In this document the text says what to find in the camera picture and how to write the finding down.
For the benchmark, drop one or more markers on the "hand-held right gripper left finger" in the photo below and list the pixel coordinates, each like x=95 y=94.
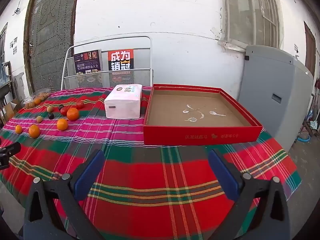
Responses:
x=92 y=173

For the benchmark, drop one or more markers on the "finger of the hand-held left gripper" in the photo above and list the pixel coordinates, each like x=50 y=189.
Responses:
x=3 y=162
x=12 y=148

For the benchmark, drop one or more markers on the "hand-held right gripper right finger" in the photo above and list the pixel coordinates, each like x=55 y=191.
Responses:
x=222 y=175

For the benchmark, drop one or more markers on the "small orange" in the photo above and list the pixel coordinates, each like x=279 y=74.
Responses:
x=37 y=101
x=18 y=129

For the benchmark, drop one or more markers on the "medium orange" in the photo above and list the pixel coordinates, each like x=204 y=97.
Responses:
x=62 y=124
x=34 y=131

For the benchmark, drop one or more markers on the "brown-green round fruit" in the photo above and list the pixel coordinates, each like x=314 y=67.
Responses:
x=50 y=109
x=39 y=119

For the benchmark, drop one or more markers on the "red cardboard box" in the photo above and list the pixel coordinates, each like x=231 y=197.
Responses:
x=200 y=136

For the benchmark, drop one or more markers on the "large orange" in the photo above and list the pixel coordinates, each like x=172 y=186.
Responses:
x=73 y=114

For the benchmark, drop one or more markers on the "red tomato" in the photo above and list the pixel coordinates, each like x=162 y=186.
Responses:
x=80 y=104
x=64 y=111

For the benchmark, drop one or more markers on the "pile of small brown fruits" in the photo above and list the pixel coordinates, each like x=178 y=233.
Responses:
x=43 y=96

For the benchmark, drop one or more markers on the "red green plaid tablecloth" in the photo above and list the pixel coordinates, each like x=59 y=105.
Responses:
x=150 y=170

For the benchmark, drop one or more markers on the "clear plastic container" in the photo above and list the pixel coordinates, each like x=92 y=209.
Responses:
x=37 y=91

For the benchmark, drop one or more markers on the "pink tissue pack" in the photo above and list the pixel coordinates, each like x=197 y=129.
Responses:
x=122 y=105

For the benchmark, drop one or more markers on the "small dark window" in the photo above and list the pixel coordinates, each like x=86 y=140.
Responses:
x=2 y=45

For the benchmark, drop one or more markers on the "grey plastic cabinet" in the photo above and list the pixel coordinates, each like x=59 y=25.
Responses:
x=270 y=80

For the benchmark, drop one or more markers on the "scrap clutter pile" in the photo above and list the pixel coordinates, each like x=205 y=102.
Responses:
x=313 y=120

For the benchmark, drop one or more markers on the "white metal mesh rack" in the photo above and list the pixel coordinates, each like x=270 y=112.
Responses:
x=143 y=78

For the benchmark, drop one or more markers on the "purple cookbook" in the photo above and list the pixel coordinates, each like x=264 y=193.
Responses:
x=87 y=62

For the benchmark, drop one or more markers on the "studded metal door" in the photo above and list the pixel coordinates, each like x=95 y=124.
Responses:
x=50 y=42

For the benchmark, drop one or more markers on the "red and black book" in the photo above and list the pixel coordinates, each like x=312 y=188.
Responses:
x=120 y=57

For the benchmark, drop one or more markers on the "brown wooden door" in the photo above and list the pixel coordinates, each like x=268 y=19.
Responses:
x=310 y=50

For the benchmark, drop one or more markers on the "barred window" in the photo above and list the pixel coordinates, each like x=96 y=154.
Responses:
x=250 y=12

